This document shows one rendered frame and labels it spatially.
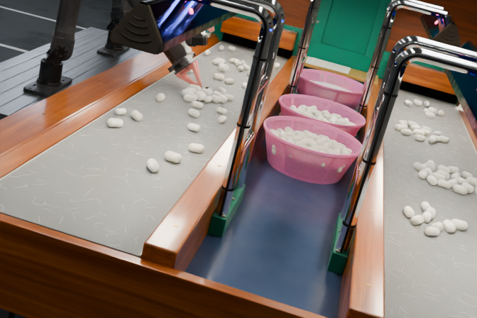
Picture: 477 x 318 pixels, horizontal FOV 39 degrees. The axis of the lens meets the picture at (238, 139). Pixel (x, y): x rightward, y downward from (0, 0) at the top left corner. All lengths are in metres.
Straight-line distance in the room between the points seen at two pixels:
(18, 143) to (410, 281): 0.76
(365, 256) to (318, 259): 0.16
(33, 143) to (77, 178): 0.13
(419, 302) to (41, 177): 0.69
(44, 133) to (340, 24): 1.60
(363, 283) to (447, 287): 0.20
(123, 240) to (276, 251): 0.35
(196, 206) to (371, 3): 1.68
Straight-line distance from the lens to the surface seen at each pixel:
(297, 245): 1.37
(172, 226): 1.12
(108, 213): 1.18
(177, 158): 1.42
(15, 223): 1.11
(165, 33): 1.05
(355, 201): 1.26
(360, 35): 2.74
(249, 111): 1.24
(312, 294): 1.22
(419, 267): 1.30
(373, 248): 1.24
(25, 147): 1.34
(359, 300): 1.06
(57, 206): 1.18
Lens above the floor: 1.28
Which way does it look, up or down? 19 degrees down
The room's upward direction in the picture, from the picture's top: 14 degrees clockwise
